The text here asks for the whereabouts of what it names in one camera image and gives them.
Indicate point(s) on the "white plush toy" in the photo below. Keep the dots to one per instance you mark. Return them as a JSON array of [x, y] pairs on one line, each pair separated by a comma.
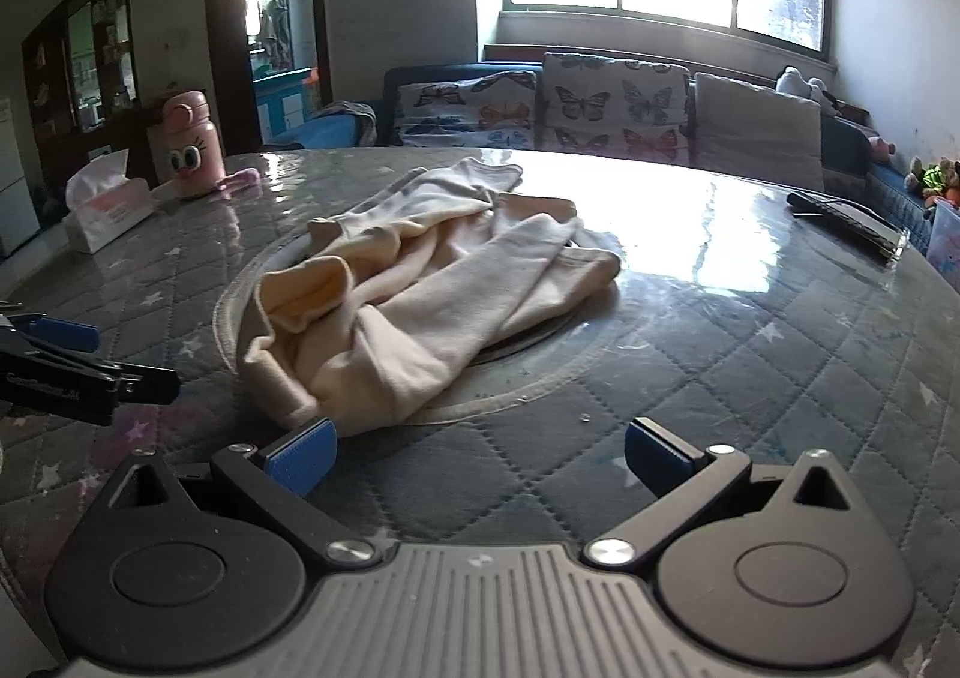
[[806, 89]]

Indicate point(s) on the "dark wooden door frame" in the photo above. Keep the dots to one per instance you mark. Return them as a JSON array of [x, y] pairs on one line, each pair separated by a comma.
[[225, 25]]

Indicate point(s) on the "round glass turntable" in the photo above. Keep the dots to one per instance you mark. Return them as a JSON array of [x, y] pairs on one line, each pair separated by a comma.
[[540, 355]]

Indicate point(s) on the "translucent storage bin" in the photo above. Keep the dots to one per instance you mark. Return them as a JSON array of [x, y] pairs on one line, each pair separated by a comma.
[[946, 232]]

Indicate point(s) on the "blue storage cabinet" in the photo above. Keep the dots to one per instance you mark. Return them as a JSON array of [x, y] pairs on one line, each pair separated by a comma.
[[281, 104]]

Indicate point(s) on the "grey quilted star table cover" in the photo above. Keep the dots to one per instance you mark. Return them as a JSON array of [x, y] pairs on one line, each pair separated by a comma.
[[750, 378]]

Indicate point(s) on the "black remote control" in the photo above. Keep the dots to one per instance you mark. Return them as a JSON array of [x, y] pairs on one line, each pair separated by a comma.
[[847, 220]]

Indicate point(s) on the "plain grey cushion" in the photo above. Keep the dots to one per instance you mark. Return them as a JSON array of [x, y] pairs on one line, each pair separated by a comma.
[[757, 127]]

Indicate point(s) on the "butterfly print cushion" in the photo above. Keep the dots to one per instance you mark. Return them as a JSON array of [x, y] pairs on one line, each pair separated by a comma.
[[615, 108], [469, 112]]

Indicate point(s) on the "cream pants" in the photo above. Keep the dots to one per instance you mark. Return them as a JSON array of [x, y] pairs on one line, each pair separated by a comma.
[[420, 295]]

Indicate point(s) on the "pink white tissue box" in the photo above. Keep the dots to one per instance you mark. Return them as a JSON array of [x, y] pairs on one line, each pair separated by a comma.
[[105, 202]]

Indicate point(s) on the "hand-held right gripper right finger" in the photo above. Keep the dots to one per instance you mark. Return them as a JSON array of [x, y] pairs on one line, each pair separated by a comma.
[[655, 459]]

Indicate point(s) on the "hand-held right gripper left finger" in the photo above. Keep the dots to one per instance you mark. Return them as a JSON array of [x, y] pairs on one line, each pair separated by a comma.
[[300, 459]]

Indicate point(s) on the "small pink toy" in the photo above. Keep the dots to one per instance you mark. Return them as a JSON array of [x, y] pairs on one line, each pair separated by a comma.
[[883, 149]]

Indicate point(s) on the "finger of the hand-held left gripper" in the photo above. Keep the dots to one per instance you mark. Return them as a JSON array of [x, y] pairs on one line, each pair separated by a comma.
[[142, 385], [66, 334]]

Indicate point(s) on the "pink cartoon face bottle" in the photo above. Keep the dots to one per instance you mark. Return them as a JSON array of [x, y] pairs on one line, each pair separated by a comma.
[[189, 149]]

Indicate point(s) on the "blue cloth on sofa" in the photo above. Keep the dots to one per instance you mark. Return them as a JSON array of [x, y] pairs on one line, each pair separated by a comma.
[[330, 127]]

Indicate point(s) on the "pile of colourful plush toys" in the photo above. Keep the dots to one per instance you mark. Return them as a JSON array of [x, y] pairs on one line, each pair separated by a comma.
[[937, 179]]

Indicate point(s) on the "dark wooden display cabinet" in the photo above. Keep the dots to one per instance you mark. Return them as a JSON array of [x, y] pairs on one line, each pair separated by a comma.
[[82, 70]]

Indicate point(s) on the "dark blue sofa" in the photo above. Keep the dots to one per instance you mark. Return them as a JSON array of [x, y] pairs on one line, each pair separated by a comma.
[[862, 153]]

